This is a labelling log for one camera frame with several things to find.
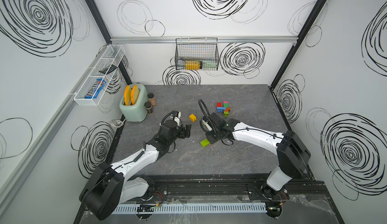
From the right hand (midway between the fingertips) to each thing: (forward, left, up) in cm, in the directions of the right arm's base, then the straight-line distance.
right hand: (211, 138), depth 87 cm
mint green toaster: (+14, +45, +5) cm, 47 cm away
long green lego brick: (-3, +3, 0) cm, 5 cm away
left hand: (+5, +16, +7) cm, 18 cm away
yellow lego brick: (+16, +12, -3) cm, 20 cm away
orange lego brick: (+23, -13, -3) cm, 27 cm away
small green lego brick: (+20, -11, -4) cm, 24 cm away
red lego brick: (+27, -7, -2) cm, 28 cm away
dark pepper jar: (+20, +41, +4) cm, 46 cm away
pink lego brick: (+30, -12, -3) cm, 33 cm away
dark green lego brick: (+28, -12, -5) cm, 31 cm away
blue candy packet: (+7, +56, +30) cm, 64 cm away
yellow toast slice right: (+20, +46, +16) cm, 52 cm away
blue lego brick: (+24, -8, -4) cm, 26 cm away
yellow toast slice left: (+18, +49, +16) cm, 55 cm away
